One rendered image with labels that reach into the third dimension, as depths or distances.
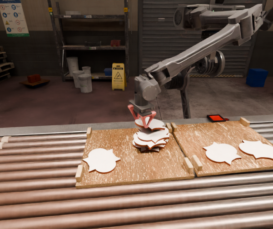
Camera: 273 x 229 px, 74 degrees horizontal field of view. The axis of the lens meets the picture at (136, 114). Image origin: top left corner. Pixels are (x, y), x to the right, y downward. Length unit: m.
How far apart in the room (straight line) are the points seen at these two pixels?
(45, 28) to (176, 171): 5.54
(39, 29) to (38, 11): 0.43
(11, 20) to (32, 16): 0.58
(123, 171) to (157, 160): 0.14
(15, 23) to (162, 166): 5.90
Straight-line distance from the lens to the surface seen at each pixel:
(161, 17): 5.35
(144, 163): 0.72
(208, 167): 0.75
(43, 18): 5.91
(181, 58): 0.73
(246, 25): 0.86
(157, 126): 0.79
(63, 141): 0.93
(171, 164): 0.73
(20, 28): 6.22
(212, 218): 0.63
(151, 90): 0.63
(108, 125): 1.01
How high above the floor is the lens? 1.41
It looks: 27 degrees down
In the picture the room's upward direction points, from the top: straight up
